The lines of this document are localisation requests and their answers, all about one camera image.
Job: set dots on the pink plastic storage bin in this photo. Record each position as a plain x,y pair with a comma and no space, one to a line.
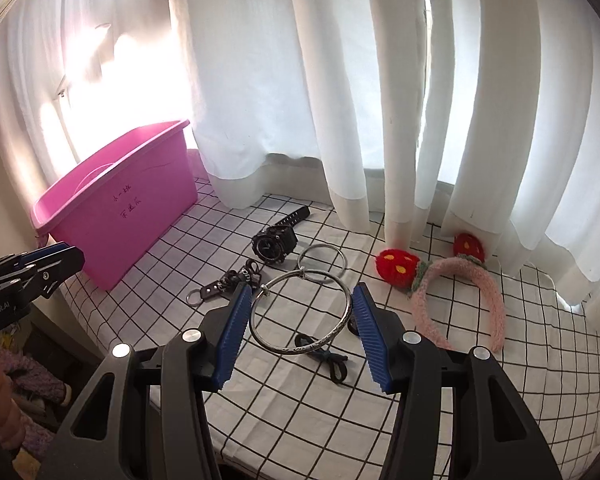
117,203

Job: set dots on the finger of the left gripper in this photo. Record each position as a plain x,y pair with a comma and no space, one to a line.
46,255
41,280

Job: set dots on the black keychain with clasp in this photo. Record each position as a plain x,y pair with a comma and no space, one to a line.
249,273

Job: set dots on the person's left hand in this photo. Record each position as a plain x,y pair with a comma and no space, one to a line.
11,419

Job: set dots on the plain silver ring bangle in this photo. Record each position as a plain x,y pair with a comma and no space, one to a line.
323,262

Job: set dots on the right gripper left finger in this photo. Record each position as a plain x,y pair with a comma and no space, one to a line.
106,435

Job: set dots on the pink fluffy strawberry headband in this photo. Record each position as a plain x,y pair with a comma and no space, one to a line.
453,299

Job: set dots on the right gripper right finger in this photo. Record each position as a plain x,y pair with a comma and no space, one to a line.
494,435

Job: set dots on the white sheer curtain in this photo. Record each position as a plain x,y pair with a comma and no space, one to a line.
498,98

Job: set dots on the black digital wristwatch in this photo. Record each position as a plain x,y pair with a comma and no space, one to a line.
276,242

